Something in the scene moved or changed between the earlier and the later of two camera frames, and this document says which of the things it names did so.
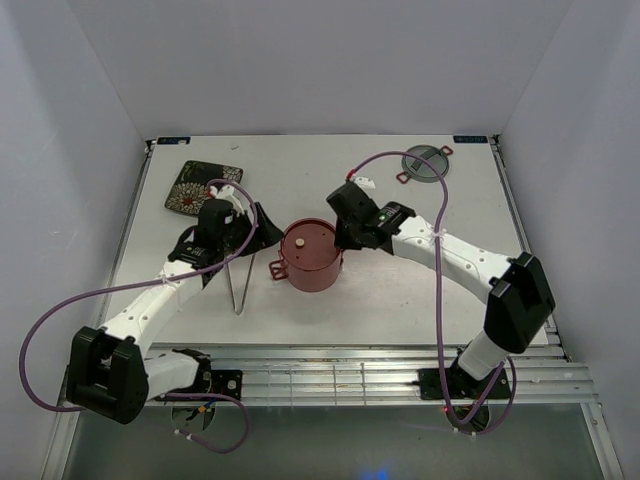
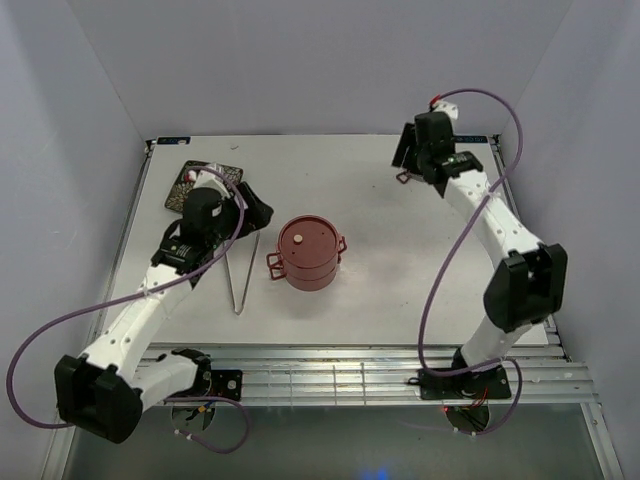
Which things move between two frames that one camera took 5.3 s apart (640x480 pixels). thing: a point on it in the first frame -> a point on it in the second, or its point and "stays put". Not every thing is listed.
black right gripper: [344, 243] -> [406, 141]
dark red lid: [310, 244] stays put
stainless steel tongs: [232, 291] stays put
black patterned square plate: [191, 186] stays put
